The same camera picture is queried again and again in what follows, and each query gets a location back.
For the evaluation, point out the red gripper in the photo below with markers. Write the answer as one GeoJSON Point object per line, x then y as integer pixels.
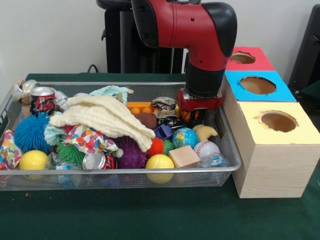
{"type": "Point", "coordinates": [200, 103]}

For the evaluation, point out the orange basketball toy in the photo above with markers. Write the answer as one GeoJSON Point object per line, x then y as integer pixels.
{"type": "Point", "coordinates": [191, 114]}

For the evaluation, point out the yellow duck plush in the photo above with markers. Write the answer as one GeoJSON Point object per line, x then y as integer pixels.
{"type": "Point", "coordinates": [206, 132]}

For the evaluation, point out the mint green knitted cloth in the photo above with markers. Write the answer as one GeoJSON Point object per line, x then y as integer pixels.
{"type": "Point", "coordinates": [110, 90]}

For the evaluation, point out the cream knitted cloth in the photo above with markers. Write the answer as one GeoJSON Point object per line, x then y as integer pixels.
{"type": "Point", "coordinates": [105, 117]}

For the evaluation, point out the crushed red soda can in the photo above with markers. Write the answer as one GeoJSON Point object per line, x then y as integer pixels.
{"type": "Point", "coordinates": [98, 161]}

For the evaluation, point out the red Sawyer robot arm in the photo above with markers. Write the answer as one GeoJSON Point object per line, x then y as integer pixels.
{"type": "Point", "coordinates": [190, 27]}

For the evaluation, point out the wooden box with three holes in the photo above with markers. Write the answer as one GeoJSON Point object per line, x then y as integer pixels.
{"type": "Point", "coordinates": [275, 170]}

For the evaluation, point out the silver mesh bin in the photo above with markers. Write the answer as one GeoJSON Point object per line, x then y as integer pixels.
{"type": "Point", "coordinates": [15, 182]}

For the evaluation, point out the white baseball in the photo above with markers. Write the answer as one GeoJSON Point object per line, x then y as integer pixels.
{"type": "Point", "coordinates": [206, 148]}

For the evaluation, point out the wooden block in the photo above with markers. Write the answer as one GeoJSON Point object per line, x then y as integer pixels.
{"type": "Point", "coordinates": [183, 156]}

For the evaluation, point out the yellow ball with seam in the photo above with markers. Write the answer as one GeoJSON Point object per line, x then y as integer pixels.
{"type": "Point", "coordinates": [160, 165]}

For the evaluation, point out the dark green table cloth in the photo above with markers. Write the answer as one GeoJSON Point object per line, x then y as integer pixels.
{"type": "Point", "coordinates": [150, 215]}
{"type": "Point", "coordinates": [312, 95]}

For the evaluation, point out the green spiky rubber ball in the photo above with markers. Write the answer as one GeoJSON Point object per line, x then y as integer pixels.
{"type": "Point", "coordinates": [70, 152]}

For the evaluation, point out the black stand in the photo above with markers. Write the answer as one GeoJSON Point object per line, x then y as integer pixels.
{"type": "Point", "coordinates": [310, 50]}

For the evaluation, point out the blue spiky rubber ball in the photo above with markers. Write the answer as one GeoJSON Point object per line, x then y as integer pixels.
{"type": "Point", "coordinates": [31, 133]}

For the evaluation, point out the plain yellow ball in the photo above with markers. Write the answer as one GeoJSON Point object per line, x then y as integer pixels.
{"type": "Point", "coordinates": [32, 161]}

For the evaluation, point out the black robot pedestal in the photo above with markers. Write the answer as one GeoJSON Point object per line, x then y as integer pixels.
{"type": "Point", "coordinates": [120, 40]}

